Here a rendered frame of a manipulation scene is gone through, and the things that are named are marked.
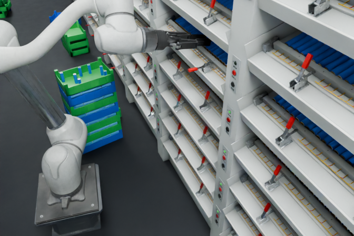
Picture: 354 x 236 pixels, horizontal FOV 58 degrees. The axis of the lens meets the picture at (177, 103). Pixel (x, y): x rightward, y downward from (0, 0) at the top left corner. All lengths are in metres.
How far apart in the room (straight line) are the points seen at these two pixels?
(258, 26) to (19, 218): 1.65
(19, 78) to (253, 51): 1.00
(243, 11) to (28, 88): 1.01
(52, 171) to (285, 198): 1.01
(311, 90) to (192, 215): 1.22
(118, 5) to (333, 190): 0.84
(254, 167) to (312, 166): 0.27
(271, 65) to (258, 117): 0.19
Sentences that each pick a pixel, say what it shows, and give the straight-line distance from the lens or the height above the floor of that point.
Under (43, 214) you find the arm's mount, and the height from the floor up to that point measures 0.22.
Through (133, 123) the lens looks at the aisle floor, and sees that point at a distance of 2.43.
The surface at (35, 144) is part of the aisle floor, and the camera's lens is 2.45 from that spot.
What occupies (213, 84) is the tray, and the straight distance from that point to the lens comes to 1.15.
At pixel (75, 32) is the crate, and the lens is 3.54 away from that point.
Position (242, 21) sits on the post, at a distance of 0.93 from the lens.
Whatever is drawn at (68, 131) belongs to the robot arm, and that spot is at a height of 0.50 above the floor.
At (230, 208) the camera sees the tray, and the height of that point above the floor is 0.39.
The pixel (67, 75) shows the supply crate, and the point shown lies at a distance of 2.13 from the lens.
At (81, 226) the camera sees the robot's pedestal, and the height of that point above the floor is 0.04.
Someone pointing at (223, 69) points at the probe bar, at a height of 0.97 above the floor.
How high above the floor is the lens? 1.56
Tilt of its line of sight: 37 degrees down
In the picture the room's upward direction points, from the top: 1 degrees counter-clockwise
